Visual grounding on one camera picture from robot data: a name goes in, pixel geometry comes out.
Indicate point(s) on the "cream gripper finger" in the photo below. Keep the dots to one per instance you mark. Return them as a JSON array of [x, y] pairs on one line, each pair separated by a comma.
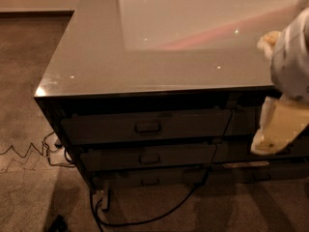
[[281, 122]]

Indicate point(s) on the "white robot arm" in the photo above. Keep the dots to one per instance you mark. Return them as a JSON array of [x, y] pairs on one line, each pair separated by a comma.
[[288, 54]]

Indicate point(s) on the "grey drawer cabinet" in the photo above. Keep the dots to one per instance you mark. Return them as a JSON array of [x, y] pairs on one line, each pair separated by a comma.
[[135, 56]]

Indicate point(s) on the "black plug on floor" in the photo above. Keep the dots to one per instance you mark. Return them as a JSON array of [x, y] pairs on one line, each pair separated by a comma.
[[58, 225]]

